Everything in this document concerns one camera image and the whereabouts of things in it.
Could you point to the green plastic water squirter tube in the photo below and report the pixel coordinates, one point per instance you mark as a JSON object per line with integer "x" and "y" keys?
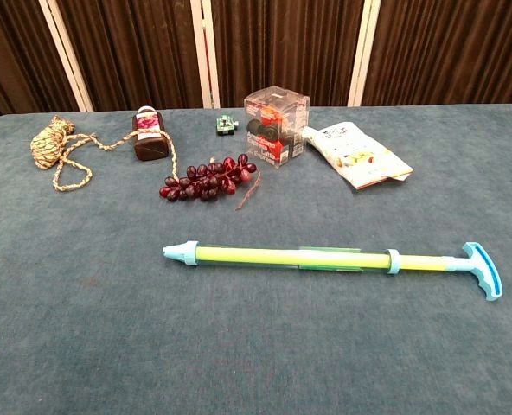
{"x": 238, "y": 255}

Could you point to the dark red grape bunch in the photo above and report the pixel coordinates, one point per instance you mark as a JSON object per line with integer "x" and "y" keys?
{"x": 204, "y": 179}

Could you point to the clear plastic toy box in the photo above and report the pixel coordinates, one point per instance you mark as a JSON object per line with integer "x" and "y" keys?
{"x": 273, "y": 129}

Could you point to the white snack pouch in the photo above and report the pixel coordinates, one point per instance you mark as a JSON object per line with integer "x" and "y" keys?
{"x": 360, "y": 160}

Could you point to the dark juice bottle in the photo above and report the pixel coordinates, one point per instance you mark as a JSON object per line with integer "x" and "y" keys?
{"x": 150, "y": 147}

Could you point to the dark brown screen panel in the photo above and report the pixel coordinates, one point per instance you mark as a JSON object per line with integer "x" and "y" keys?
{"x": 130, "y": 52}
{"x": 446, "y": 47}
{"x": 282, "y": 43}
{"x": 14, "y": 52}

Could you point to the blue felt table cover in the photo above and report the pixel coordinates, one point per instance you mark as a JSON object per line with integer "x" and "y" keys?
{"x": 109, "y": 302}

